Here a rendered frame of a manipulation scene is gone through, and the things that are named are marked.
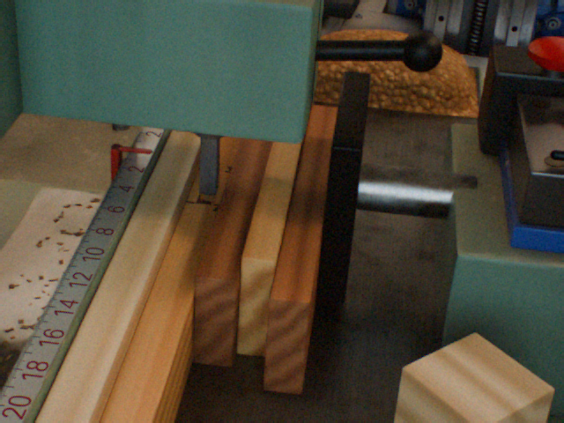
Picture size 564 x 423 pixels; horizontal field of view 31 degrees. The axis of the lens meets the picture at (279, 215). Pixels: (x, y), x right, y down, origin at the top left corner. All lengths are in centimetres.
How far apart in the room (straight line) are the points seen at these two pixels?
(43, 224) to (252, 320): 33
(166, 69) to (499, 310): 19
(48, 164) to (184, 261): 203
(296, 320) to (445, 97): 33
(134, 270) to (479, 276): 16
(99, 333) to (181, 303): 5
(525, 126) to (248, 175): 14
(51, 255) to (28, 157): 181
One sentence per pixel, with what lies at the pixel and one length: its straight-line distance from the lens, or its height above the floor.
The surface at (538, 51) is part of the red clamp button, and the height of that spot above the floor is 102.
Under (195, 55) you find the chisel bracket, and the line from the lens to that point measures 47.
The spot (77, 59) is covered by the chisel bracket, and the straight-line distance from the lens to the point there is 49.
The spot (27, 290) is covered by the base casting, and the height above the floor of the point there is 80.
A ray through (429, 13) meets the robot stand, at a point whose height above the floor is 76.
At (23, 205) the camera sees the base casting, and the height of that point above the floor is 80.
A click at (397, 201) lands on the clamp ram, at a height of 95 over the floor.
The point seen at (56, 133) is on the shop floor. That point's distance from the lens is 265.
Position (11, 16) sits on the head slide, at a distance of 49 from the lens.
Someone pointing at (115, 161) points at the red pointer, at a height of 95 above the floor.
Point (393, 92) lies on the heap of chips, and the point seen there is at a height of 91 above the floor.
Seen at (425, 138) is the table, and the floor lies 90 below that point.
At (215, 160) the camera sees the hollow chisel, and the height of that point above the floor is 96.
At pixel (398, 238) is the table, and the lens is 59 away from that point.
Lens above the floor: 122
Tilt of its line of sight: 32 degrees down
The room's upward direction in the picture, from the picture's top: 4 degrees clockwise
